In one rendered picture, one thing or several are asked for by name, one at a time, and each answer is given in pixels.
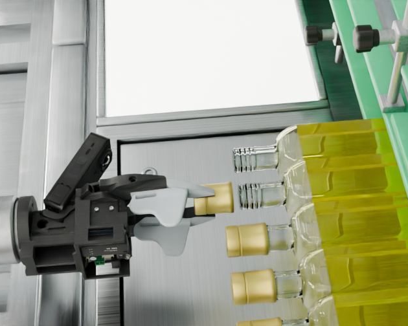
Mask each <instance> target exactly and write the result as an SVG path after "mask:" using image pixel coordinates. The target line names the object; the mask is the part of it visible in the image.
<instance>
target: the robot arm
mask: <svg viewBox="0 0 408 326"><path fill-rule="evenodd" d="M112 156H113V152H112V150H111V143H110V138H107V137H105V136H102V135H99V134H96V133H94V132H91V133H90V134H89V136H88V137H87V138H86V140H85V141H84V143H83V144H82V145H81V147H80V149H79V150H78V151H77V153H76V154H75V156H74V157H73V159H72V160H71V161H70V163H69V164H68V165H67V167H66V168H65V170H64V171H63V173H62V174H61V175H60V177H59V178H58V180H57V181H56V182H55V184H54V186H53V187H52V188H51V190H50V191H49V192H48V194H47V195H46V197H45V198H44V200H43V202H44V205H45V209H43V210H42V211H41V210H38V206H37V203H36V200H35V198H34V196H33V195H31V196H22V197H20V198H18V197H17V196H15V195H9V196H0V265H10V264H20V262H22V264H23V265H25V274H26V276H39V275H48V274H64V273H73V272H81V273H82V277H83V280H89V279H105V278H114V277H130V258H131V257H132V242H131V237H136V238H137V239H139V240H141V241H155V242H156V243H158V244H159V246H160V247H161V249H162V250H163V252H164V254H165V255H167V256H168V257H178V256H180V255H181V254H182V253H183V252H184V249H185V245H186V241H187V236H188V231H189V228H190V226H196V225H199V224H202V223H205V222H207V221H210V220H213V219H215V217H216V215H215V214H206V215H195V213H194V206H193V207H188V208H186V207H185V206H186V203H187V199H188V198H197V199H198V198H203V197H211V196H215V191H214V189H212V188H208V187H206V186H202V185H199V184H194V183H192V182H188V181H185V180H181V179H175V178H168V177H165V176H164V175H148V174H139V173H132V174H125V175H119V176H116V177H112V178H109V179H100V178H101V176H102V175H103V174H104V172H105V170H107V168H108V167H109V165H110V163H111V161H112V158H113V157H112ZM128 204H130V207H129V206H127V205H128ZM134 214H135V215H134ZM105 263H111V265H112V268H119V269H120V273H118V274H101V275H97V274H96V266H98V265H105Z"/></svg>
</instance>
